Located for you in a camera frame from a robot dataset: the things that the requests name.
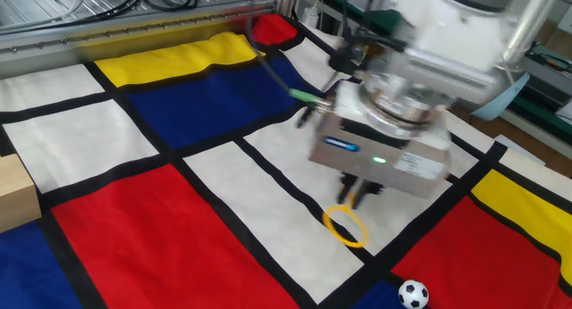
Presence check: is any silver Schunk gripper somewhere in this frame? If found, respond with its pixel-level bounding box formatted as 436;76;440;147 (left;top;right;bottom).
308;80;452;211

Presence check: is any round silver wrist flange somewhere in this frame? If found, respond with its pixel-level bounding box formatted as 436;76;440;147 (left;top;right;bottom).
357;71;452;140

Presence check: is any white power adapter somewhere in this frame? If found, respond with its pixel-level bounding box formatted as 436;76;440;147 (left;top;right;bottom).
303;0;325;29

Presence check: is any thick black gripper cable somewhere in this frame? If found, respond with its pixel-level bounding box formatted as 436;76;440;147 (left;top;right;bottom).
245;13;334;110

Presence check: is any white printed wrist mount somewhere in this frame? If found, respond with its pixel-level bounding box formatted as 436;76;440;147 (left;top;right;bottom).
388;0;515;105

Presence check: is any Mondrian pattern colour block cloth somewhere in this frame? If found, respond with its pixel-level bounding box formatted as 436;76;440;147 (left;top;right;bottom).
0;13;572;309

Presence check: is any aluminium edge rail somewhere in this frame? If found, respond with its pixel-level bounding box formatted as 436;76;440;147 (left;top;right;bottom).
0;4;281;80

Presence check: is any yellow plastic bubble ring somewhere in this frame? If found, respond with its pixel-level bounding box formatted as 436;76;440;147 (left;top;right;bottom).
322;193;370;249

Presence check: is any small black white soccer ball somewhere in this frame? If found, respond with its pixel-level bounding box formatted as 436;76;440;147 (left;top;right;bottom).
397;279;430;309

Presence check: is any light wooden cube block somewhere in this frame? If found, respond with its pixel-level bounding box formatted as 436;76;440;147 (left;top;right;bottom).
0;153;43;233

